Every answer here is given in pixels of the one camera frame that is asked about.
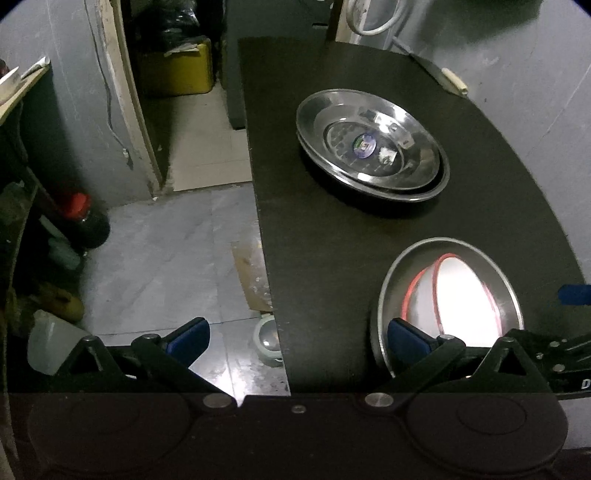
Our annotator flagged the steel plate with round sticker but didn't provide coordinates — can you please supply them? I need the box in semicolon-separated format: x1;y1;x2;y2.
295;89;443;191

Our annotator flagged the cardboard sheet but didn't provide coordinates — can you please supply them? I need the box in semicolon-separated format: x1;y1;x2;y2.
230;239;276;315

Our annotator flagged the steel bowl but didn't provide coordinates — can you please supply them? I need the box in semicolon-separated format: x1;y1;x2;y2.
369;237;525;380

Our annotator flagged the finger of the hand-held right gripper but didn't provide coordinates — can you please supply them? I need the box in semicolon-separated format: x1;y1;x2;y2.
537;330;591;376
557;283;591;306

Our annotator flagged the green bottle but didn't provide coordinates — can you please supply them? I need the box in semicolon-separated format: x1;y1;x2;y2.
45;237;84;271

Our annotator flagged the dark bottle with red cap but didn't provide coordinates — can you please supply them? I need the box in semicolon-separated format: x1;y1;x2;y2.
61;192;112;250

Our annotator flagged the black plastic bag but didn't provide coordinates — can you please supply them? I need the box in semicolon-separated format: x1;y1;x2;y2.
135;8;205;52

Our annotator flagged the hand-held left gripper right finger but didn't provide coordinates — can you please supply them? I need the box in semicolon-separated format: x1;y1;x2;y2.
359;318;553;411

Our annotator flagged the yellow bin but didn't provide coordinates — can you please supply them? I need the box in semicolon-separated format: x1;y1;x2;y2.
137;39;216;96

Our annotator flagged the knife with white handle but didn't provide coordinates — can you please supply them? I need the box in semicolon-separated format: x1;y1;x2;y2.
392;37;468;97

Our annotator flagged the plain steel plate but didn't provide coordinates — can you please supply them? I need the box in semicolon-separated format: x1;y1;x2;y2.
298;131;451;203

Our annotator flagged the white plastic jug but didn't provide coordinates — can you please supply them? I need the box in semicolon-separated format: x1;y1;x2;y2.
26;309;94;377

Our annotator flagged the small bowl on floor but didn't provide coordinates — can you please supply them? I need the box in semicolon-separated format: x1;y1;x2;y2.
252;313;284;366

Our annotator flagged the yellow plastic container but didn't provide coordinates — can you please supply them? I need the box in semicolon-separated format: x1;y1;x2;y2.
36;283;85;324

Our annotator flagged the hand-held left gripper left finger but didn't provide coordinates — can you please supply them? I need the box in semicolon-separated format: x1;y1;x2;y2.
56;316;238;411

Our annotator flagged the thin wall cable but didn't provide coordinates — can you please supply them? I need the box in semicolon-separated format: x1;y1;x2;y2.
84;0;136;170

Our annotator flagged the dark metal cabinet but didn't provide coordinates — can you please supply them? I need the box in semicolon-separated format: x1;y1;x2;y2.
221;0;334;131

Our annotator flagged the white hose loop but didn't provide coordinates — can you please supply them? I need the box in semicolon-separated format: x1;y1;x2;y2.
348;0;413;36

